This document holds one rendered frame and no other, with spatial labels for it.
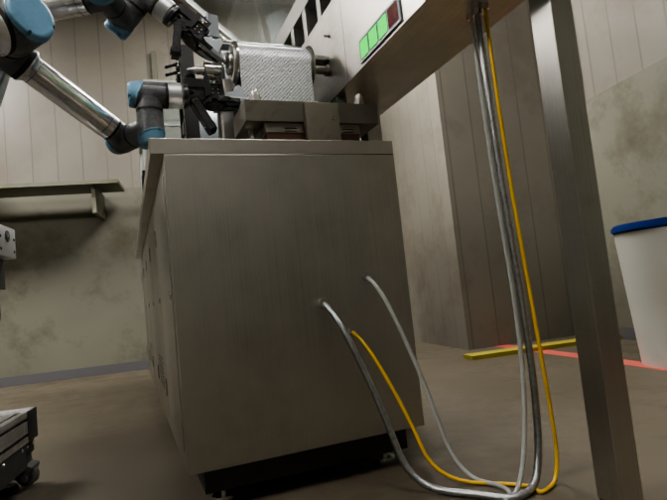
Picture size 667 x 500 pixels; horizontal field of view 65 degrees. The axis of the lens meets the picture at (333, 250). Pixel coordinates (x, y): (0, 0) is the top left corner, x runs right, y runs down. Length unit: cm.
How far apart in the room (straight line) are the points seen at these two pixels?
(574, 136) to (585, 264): 26
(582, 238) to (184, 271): 88
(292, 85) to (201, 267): 73
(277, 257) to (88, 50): 436
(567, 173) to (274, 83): 97
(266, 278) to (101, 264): 372
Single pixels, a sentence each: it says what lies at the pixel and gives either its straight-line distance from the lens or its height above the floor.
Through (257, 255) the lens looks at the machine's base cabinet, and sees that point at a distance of 134.
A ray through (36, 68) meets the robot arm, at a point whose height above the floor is 114.
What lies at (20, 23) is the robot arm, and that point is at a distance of 147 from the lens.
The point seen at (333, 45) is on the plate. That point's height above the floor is 131.
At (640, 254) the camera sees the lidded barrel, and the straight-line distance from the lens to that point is 275.
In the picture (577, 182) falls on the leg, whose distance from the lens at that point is 118.
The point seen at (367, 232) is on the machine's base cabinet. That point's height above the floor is 64.
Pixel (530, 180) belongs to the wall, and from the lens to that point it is 419.
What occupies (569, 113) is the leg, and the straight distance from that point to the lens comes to 121.
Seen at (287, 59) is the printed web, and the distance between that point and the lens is 182.
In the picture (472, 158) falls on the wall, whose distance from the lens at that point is 399.
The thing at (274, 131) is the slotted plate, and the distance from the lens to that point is 150.
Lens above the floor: 48
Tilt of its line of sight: 5 degrees up
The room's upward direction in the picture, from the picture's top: 6 degrees counter-clockwise
